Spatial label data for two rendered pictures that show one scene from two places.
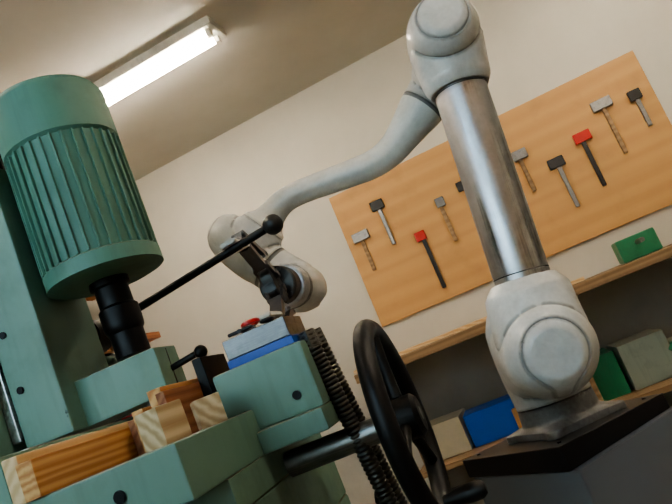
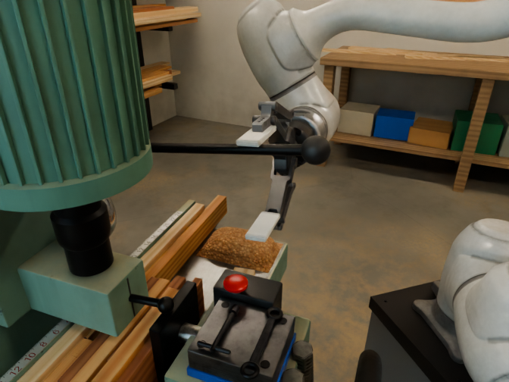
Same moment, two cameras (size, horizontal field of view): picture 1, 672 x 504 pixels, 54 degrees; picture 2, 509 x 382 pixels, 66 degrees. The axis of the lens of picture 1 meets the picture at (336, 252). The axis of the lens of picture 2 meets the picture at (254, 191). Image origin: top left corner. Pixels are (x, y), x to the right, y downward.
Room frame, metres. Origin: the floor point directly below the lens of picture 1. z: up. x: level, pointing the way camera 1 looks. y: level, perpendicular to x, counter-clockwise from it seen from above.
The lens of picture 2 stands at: (0.64, 0.07, 1.35)
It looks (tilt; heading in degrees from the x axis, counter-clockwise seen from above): 28 degrees down; 11
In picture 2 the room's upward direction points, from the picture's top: straight up
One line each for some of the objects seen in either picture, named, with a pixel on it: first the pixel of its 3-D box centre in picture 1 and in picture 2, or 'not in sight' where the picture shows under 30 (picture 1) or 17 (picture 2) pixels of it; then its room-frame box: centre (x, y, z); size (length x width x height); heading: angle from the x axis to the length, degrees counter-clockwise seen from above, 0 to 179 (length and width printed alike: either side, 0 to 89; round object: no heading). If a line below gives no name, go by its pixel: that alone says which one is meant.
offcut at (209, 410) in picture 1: (208, 411); not in sight; (0.84, 0.22, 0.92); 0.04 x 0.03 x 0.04; 21
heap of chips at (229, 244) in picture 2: not in sight; (240, 241); (1.22, 0.21, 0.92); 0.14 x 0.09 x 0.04; 81
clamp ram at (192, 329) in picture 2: (236, 377); (198, 336); (0.97, 0.20, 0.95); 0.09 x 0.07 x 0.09; 171
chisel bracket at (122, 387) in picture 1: (134, 389); (87, 287); (0.99, 0.36, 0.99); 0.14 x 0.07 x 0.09; 81
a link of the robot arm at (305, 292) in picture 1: (287, 286); (299, 135); (1.32, 0.12, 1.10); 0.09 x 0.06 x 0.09; 80
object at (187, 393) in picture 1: (205, 403); (155, 357); (0.95, 0.25, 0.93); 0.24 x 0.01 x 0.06; 171
